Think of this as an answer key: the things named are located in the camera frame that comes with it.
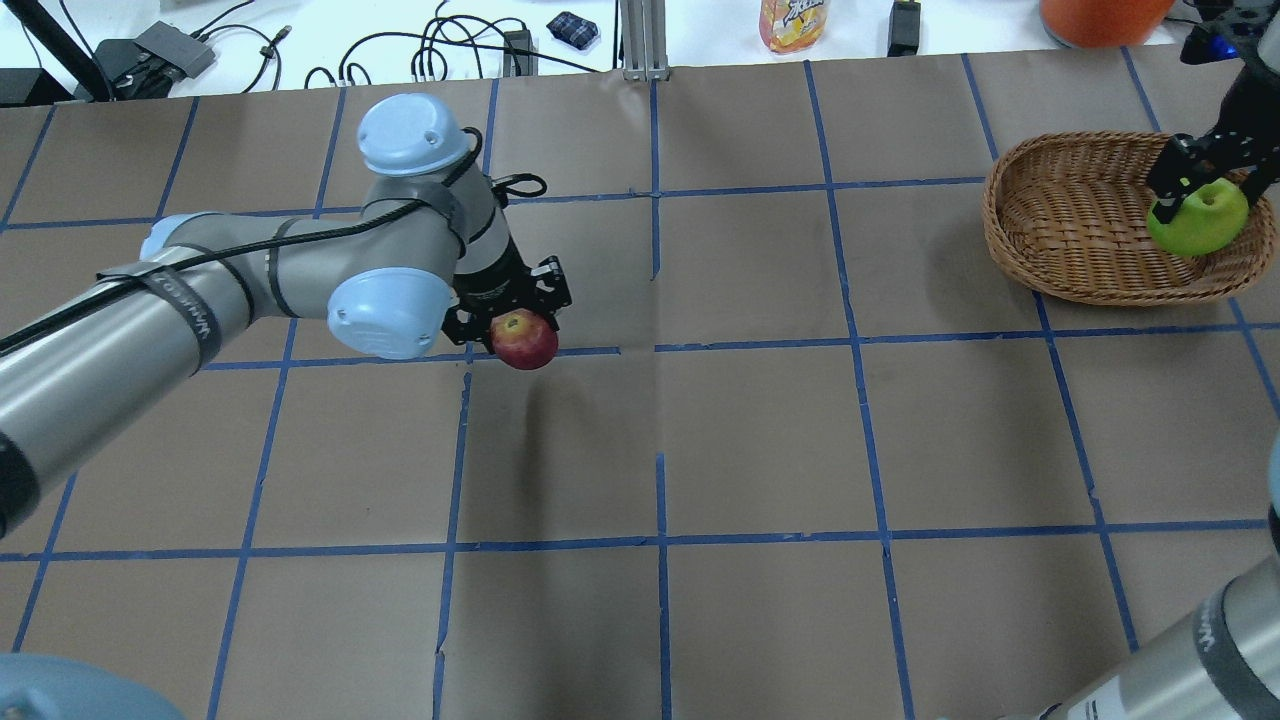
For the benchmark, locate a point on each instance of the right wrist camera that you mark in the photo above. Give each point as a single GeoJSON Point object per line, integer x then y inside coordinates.
{"type": "Point", "coordinates": [1224, 30]}

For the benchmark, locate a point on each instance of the black camera stand base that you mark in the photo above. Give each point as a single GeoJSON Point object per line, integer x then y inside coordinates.
{"type": "Point", "coordinates": [146, 66]}

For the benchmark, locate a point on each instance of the aluminium frame post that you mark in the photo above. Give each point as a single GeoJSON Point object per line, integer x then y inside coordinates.
{"type": "Point", "coordinates": [643, 40]}

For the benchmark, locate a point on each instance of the black power adapter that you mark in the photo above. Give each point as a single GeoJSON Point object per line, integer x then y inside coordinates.
{"type": "Point", "coordinates": [904, 33]}

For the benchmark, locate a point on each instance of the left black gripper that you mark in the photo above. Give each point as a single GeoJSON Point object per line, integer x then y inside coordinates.
{"type": "Point", "coordinates": [493, 280]}

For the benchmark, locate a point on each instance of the wicker basket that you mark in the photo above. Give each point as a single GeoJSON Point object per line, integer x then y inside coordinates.
{"type": "Point", "coordinates": [1066, 215]}

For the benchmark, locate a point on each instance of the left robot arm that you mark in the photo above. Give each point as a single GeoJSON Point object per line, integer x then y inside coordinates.
{"type": "Point", "coordinates": [430, 256]}

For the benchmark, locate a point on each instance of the dark blue checkered pouch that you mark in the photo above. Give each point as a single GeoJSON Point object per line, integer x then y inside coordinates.
{"type": "Point", "coordinates": [573, 30]}

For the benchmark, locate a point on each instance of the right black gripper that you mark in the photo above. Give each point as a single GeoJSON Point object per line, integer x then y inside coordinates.
{"type": "Point", "coordinates": [1243, 108]}

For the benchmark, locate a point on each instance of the orange juice bottle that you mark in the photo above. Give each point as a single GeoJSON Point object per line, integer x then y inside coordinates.
{"type": "Point", "coordinates": [787, 27]}

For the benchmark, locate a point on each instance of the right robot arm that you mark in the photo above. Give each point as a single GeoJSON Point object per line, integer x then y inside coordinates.
{"type": "Point", "coordinates": [1218, 662]}

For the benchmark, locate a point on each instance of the green apple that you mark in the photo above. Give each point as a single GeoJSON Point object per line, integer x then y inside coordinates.
{"type": "Point", "coordinates": [1208, 221]}

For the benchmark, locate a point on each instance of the red apple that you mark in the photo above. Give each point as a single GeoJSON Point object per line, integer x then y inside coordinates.
{"type": "Point", "coordinates": [523, 339]}

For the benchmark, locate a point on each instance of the orange cylindrical container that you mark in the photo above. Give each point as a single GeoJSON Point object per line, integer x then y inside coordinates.
{"type": "Point", "coordinates": [1102, 23]}

